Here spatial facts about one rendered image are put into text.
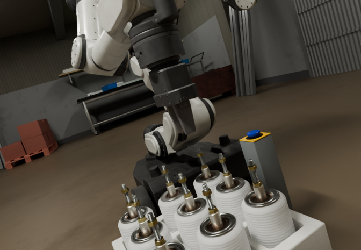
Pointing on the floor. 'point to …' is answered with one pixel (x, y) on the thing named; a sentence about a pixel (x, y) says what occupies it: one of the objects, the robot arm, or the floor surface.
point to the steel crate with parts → (216, 82)
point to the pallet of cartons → (30, 143)
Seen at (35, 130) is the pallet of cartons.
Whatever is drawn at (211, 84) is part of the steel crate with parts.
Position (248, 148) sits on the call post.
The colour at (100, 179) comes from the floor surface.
